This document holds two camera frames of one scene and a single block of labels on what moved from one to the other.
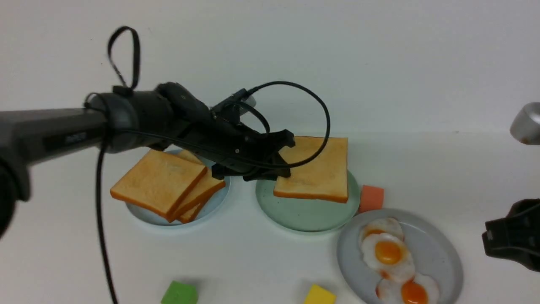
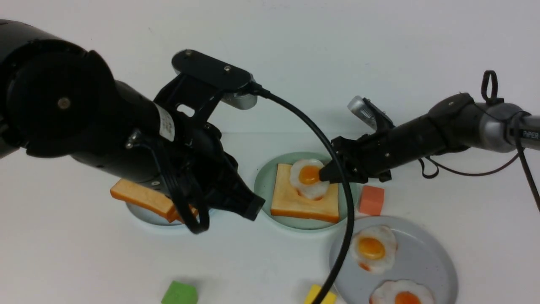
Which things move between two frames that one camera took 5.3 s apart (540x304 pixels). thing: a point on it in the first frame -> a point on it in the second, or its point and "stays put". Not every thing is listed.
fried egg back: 389,225 -> 305,178
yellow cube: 317,295 stays put
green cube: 179,293 stays put
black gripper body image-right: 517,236 -> 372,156
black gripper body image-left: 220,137 -> 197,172
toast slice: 326,178 -> 286,201
